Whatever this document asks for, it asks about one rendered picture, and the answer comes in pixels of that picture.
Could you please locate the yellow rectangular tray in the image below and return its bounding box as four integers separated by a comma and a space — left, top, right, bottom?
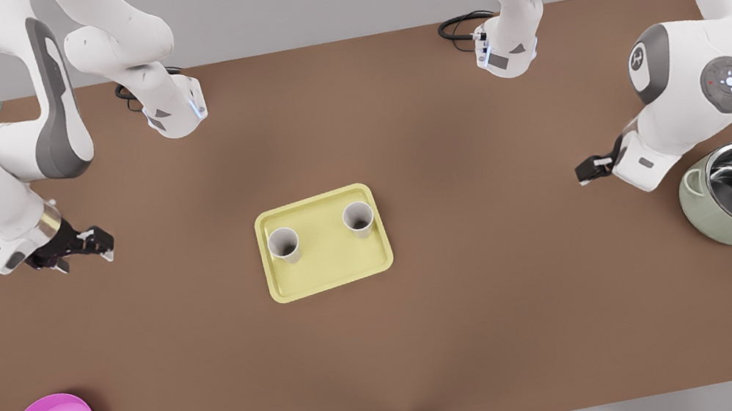
250, 179, 399, 307

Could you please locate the white IKEA cup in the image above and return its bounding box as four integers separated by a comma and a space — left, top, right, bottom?
266, 225, 304, 267
340, 199, 378, 242

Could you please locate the black cable loop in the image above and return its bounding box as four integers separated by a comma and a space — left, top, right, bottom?
436, 7, 504, 60
112, 64, 191, 117

